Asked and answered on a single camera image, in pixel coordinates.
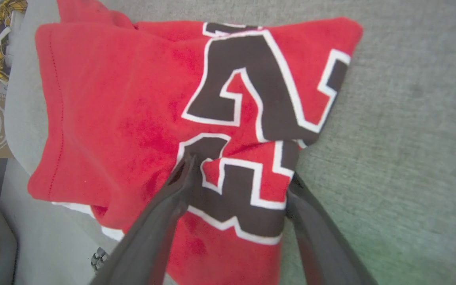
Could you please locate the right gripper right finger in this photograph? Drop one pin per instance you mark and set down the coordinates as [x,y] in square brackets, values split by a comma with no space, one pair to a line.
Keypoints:
[323,253]

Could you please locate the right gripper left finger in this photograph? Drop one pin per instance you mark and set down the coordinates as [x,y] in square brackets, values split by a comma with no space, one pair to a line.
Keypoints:
[152,237]

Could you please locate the red and white Bulls jersey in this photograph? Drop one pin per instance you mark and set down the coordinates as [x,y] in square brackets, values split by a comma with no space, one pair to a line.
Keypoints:
[113,99]

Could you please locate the silver metal fitting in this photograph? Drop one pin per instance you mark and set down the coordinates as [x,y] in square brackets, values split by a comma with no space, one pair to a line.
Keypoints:
[100,260]

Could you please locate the grey fabric sofa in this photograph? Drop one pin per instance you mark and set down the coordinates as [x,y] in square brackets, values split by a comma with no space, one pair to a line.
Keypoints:
[410,138]

